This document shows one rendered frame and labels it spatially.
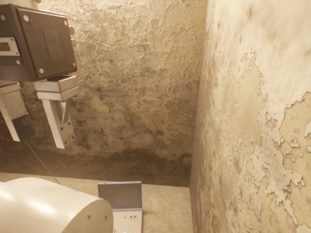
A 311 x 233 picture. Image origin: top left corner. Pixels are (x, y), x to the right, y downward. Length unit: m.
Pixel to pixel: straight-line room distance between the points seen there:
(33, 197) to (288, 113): 0.53
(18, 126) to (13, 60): 0.23
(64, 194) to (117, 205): 1.30
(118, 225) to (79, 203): 1.25
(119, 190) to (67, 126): 1.21
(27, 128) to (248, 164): 0.64
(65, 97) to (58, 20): 0.17
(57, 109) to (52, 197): 0.20
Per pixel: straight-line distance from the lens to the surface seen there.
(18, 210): 0.45
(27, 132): 0.62
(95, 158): 1.92
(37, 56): 0.41
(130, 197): 1.67
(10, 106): 0.59
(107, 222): 0.55
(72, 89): 0.44
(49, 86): 0.43
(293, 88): 0.37
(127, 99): 1.46
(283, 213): 0.41
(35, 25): 0.42
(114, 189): 1.65
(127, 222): 1.67
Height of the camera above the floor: 1.45
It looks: 25 degrees down
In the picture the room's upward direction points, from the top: 1 degrees counter-clockwise
